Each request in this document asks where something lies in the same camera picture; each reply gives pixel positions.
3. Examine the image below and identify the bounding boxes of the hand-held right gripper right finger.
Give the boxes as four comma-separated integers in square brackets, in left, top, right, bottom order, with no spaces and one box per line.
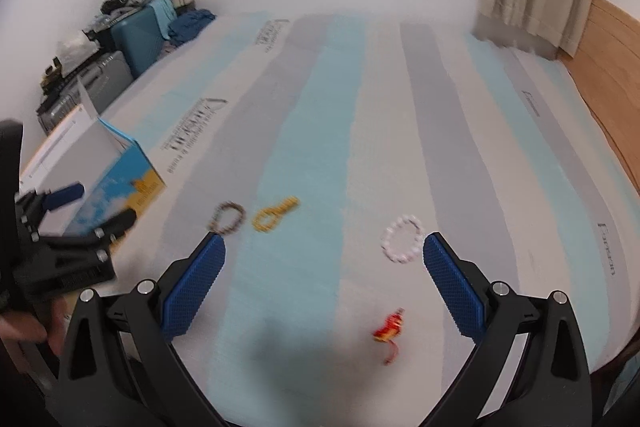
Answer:
[422,232,593,427]

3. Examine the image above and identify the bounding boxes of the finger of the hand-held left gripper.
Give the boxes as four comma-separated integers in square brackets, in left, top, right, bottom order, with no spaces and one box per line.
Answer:
[32,208,138,253]
[15,182,85,212]

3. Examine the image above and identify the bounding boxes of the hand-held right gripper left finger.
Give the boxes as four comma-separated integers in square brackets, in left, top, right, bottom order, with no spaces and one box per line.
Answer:
[45,233,228,427]

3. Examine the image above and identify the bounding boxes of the sky print cardboard box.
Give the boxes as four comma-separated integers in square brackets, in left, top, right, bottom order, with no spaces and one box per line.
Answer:
[20,74,168,253]

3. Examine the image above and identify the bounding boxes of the red knot charm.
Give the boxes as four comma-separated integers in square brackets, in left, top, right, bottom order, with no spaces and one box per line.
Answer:
[371,307,406,365]

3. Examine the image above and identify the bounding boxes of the white bead bracelet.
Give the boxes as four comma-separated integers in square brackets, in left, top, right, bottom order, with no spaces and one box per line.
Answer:
[380,213,426,263]

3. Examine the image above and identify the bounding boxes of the brown wooden bead bracelet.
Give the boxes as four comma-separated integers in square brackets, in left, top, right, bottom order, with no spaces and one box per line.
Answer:
[209,201,247,236]

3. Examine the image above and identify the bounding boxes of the yellow bead bracelet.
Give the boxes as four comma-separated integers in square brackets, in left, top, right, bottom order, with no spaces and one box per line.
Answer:
[251,196,300,233]

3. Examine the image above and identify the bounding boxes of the person's left hand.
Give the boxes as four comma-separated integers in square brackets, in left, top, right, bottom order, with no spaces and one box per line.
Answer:
[0,297,68,358]

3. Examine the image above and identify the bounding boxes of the dark clutter pile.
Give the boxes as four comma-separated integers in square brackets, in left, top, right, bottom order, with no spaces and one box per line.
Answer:
[39,59,71,95]

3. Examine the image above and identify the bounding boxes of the grey suitcase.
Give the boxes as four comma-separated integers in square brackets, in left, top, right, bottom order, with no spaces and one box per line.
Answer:
[37,52,133,135]

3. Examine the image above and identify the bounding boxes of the white plastic bag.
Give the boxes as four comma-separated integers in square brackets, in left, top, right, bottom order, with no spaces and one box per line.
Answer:
[56,29,101,60]

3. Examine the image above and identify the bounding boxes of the blue suitcase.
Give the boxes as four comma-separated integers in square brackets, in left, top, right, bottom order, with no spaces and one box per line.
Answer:
[111,4,166,80]

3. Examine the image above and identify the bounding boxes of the teal cloth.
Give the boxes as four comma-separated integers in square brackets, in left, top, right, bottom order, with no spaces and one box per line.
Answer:
[147,0,178,42]

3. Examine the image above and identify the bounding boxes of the striped bed sheet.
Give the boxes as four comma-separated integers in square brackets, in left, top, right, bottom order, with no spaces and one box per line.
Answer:
[95,9,640,427]

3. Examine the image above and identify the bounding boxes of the dark blue clothes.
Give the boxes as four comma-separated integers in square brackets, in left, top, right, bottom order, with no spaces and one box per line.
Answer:
[167,8,217,46]

